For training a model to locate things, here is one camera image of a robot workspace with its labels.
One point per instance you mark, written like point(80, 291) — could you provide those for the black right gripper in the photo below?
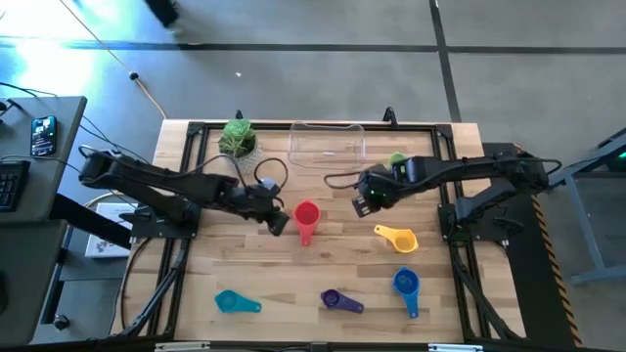
point(381, 186)

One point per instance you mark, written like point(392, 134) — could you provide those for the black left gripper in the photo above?
point(249, 198)

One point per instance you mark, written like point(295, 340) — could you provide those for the orange-red measuring cup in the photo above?
point(307, 215)

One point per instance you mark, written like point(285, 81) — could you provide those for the yellow measuring cup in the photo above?
point(403, 240)

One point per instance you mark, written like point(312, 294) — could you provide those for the green measuring cup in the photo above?
point(397, 159)

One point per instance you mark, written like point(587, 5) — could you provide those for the blue measuring cup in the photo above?
point(407, 283)

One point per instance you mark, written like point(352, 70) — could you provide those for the purple measuring cup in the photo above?
point(332, 298)

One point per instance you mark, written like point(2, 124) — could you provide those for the teal measuring cup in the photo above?
point(227, 300)

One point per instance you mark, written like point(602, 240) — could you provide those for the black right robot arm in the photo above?
point(464, 168)

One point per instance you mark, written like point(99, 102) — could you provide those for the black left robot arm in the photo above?
point(147, 178)

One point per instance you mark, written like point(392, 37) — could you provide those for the clear plastic basket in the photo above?
point(325, 146)

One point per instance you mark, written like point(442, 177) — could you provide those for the white triangle-patterned plant pot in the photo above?
point(252, 161)

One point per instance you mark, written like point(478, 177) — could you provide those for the green succulent plant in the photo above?
point(237, 137)

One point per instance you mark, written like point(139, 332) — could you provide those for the white printed paper sheet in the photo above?
point(105, 244)

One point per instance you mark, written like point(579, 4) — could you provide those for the black hazard-striped floor mat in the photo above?
point(538, 274)

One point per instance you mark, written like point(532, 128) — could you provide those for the grey metal stand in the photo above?
point(587, 220)

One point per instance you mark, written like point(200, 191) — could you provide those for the person's foot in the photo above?
point(164, 10)

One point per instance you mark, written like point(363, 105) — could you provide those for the black smartphone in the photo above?
point(44, 136)

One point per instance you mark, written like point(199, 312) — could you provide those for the grey desk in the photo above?
point(29, 244)

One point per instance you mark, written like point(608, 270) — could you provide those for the black keyboard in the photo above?
point(12, 186)

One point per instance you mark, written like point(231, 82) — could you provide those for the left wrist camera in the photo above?
point(268, 186)

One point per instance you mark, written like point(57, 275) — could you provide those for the silver aluminium bracket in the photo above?
point(182, 346)
point(455, 347)

